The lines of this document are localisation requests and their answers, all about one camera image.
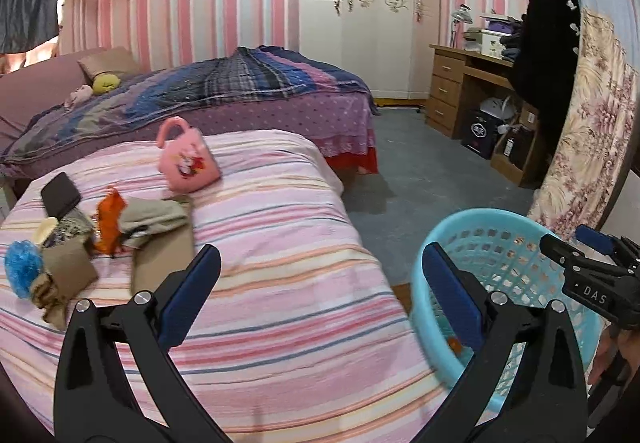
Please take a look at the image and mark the dark patterned wrapper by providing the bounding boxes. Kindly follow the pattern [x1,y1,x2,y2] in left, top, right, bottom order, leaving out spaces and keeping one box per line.
[50,210,96,249]

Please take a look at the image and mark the blue mesh scrubber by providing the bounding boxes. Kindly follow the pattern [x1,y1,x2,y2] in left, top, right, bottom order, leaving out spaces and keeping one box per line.
[4,240,43,299]

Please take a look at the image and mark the person's right hand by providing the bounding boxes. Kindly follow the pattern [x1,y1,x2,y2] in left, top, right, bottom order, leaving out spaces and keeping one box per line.
[591,323,632,386]

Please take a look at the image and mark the black printed box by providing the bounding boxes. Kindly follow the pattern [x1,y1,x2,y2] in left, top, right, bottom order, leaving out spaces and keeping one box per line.
[460,108,506,160]

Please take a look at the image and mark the brown pillow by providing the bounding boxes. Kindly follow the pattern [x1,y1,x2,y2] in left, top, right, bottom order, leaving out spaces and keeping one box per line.
[77,47,141,81]

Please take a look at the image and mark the cream plastic lid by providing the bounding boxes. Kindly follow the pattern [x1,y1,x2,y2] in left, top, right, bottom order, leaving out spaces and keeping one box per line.
[35,217,60,244]

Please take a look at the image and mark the pink striped bedsheet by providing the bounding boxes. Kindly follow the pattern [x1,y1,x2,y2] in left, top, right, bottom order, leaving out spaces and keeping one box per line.
[0,129,451,443]

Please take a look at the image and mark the white box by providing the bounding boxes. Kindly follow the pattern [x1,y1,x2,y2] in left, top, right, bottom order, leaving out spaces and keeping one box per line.
[462,28,503,58]

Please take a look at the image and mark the folded dark clothes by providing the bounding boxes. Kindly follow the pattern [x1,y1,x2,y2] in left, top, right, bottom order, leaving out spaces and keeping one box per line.
[500,33,523,61]

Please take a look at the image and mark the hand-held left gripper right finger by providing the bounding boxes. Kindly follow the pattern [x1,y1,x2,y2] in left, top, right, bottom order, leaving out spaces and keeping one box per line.
[415,243,588,443]

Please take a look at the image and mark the floral curtain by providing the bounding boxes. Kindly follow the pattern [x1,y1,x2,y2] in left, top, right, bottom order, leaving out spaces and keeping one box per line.
[527,8,640,244]

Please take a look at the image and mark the bed with plaid blanket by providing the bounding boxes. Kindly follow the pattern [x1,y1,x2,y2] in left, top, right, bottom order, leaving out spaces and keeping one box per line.
[2,46,371,164]

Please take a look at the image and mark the wooden desk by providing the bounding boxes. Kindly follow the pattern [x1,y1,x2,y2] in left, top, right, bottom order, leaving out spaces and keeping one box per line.
[427,44,546,189]

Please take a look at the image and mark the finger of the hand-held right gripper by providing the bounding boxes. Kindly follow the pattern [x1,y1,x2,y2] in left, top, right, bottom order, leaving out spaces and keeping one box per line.
[539,234,587,274]
[575,224,621,258]

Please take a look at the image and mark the light blue plastic basket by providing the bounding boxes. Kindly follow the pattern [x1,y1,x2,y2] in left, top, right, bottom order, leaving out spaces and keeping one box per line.
[411,208,608,416]

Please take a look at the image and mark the crumpled khaki cloth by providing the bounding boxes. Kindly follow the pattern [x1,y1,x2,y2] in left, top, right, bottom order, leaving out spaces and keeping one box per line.
[120,197,191,244]

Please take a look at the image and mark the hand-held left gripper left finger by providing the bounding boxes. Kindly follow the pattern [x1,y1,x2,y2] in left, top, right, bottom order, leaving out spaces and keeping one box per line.
[54,244,231,443]

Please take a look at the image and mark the pink plush toy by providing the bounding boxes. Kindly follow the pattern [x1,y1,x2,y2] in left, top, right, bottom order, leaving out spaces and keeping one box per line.
[64,84,94,110]

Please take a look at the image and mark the black wallet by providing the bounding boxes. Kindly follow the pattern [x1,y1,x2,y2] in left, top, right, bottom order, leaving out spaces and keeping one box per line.
[40,172,82,219]

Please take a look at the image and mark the desk lamp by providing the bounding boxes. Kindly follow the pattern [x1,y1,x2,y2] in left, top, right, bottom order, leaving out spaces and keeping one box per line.
[450,4,471,49]

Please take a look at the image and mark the white round appliance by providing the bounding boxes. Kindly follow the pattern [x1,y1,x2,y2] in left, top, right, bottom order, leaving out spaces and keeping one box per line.
[480,98,516,121]

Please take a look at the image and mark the purple dotted bedsheet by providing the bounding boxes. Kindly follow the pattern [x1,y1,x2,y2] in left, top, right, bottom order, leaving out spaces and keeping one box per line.
[195,90,380,174]

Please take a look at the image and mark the pink piggy bank mug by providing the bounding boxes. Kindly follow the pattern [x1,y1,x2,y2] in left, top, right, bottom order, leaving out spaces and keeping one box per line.
[156,117,222,193]

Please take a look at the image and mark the cream wardrobe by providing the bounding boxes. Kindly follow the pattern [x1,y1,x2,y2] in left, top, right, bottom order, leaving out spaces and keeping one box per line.
[299,0,441,101]

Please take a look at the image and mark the large orange snack wrapper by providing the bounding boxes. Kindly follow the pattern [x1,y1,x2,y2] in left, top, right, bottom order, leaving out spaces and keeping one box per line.
[94,188,126,255]

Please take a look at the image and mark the mauve bedsheet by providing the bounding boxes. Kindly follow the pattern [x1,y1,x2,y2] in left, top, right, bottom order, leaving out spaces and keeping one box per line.
[0,56,96,154]

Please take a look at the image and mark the black hanging coat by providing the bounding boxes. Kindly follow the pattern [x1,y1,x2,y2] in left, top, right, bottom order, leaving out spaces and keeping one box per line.
[510,0,583,159]

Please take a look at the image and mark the yellow plush toy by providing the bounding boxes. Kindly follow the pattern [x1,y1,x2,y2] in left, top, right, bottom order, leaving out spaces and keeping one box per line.
[92,72,122,95]

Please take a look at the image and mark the beige phone case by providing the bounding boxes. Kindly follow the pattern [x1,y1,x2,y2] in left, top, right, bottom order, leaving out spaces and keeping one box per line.
[131,203,196,296]

